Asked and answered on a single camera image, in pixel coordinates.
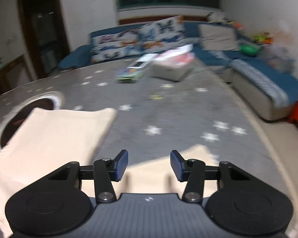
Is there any cream garment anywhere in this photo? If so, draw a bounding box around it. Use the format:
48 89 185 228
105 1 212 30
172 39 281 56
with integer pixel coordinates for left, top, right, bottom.
0 108 218 237

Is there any colourful clear pencil case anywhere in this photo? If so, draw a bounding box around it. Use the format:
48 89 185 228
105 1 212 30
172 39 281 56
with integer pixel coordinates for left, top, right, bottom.
117 67 146 83

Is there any white tissue box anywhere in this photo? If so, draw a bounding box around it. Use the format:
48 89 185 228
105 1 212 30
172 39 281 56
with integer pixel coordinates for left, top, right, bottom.
150 44 195 82

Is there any white remote box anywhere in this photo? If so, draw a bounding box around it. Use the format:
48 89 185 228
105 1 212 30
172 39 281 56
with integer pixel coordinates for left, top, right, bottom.
127 53 159 69

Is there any round induction cooktop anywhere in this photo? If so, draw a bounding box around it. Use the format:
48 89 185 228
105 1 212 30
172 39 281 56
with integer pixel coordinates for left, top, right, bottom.
0 91 65 150

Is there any blue sectional sofa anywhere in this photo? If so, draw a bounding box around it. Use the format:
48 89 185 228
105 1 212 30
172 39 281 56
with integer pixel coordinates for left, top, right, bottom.
57 20 298 122

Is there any left butterfly pillow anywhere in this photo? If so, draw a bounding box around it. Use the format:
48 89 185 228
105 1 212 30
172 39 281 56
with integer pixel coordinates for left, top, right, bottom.
91 29 142 63

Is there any butterfly pillow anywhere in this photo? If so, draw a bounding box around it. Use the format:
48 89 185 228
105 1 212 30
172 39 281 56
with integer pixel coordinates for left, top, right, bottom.
138 16 187 53
91 29 142 63

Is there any beige plain cushion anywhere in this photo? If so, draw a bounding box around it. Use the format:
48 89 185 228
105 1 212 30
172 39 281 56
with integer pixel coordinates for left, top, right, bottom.
198 24 239 51

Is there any right butterfly pillow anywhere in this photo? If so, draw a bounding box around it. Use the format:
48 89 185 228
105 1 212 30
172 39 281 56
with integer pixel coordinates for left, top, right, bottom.
138 16 187 53

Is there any green bowl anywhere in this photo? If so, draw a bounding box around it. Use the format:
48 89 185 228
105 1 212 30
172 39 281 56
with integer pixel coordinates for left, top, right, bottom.
240 44 260 57

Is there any wooden side table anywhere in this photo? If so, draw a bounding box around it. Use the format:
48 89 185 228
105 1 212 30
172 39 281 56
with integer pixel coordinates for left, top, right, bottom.
0 55 33 93

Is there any panda plush toy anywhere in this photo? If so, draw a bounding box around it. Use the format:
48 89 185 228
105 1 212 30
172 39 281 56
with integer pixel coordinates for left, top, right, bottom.
206 11 232 25

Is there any yellow green toy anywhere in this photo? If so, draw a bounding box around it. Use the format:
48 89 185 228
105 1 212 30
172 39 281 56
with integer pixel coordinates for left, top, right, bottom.
252 32 273 45

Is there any dark wooden door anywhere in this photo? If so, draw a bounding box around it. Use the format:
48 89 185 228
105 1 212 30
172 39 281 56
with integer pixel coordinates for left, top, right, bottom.
17 0 70 79

